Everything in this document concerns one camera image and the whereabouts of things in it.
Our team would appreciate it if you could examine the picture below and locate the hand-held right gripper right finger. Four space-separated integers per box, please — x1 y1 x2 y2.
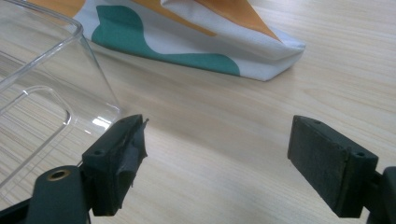
287 114 380 218

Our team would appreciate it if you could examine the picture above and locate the white tote bag green orange print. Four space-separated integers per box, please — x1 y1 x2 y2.
26 0 307 83

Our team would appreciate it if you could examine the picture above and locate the clear plastic box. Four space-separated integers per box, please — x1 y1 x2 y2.
0 0 123 201

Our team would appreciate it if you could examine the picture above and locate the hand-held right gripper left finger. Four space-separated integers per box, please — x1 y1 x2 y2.
81 114 149 217

